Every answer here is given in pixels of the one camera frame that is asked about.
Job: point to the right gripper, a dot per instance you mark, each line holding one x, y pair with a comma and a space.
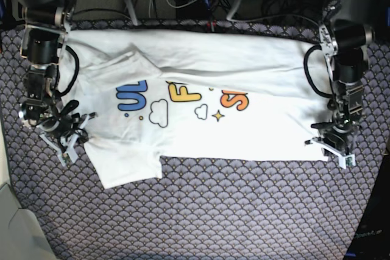
32, 115

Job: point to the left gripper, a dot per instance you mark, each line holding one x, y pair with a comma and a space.
342, 132

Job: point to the white printed T-shirt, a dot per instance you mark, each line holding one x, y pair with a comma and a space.
194, 95

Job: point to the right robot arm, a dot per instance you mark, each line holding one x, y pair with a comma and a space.
47, 25

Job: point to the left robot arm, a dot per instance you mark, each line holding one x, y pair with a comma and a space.
346, 30

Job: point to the fan-patterned grey tablecloth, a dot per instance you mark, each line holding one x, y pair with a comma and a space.
206, 208

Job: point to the red table clamp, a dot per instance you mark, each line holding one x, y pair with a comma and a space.
211, 26

